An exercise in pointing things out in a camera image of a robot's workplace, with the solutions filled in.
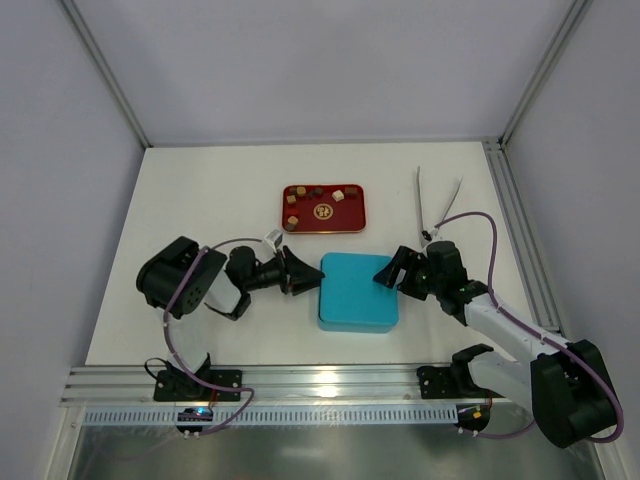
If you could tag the beige cube chocolate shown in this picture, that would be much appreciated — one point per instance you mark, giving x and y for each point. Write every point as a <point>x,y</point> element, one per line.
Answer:
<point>338,196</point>

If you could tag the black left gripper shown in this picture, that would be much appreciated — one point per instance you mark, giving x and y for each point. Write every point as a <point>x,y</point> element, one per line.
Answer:
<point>285,271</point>

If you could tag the teal box lid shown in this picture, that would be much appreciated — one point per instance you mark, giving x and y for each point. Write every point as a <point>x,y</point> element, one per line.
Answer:
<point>348,292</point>

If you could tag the metal serving tongs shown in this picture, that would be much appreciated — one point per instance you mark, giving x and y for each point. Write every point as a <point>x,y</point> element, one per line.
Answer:
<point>434,199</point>

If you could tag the aluminium frame post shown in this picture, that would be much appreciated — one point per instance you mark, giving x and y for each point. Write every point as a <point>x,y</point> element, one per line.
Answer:
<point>557,45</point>
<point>96,56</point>

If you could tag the aluminium frame post left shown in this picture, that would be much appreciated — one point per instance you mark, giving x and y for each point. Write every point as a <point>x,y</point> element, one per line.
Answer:
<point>96,56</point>

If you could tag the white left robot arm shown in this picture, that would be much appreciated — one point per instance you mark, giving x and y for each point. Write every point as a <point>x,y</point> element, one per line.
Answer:
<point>185,276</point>

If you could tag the aluminium frame post right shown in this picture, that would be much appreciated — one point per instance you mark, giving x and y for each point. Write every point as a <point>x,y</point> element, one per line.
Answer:
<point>557,45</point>

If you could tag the aluminium mounting rail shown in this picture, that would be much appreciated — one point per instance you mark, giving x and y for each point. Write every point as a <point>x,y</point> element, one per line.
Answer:
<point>125,385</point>

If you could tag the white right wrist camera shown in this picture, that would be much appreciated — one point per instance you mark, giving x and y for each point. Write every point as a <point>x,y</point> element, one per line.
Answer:
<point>430,235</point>

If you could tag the teal square box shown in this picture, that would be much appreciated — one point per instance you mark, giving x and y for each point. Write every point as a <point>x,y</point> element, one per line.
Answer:
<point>356,327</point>

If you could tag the red rectangular tray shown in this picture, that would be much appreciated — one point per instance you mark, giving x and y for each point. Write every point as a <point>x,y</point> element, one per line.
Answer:
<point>321,214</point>

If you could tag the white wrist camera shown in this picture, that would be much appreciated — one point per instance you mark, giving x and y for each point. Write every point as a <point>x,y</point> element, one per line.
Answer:
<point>273,240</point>
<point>430,235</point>

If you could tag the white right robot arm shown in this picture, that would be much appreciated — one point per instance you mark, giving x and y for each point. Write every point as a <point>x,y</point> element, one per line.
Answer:
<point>564,385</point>

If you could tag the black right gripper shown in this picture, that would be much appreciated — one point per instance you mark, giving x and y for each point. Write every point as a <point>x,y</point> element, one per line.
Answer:
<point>407,272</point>

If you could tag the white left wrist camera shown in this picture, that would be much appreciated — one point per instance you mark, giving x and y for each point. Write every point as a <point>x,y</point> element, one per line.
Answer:
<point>273,240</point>

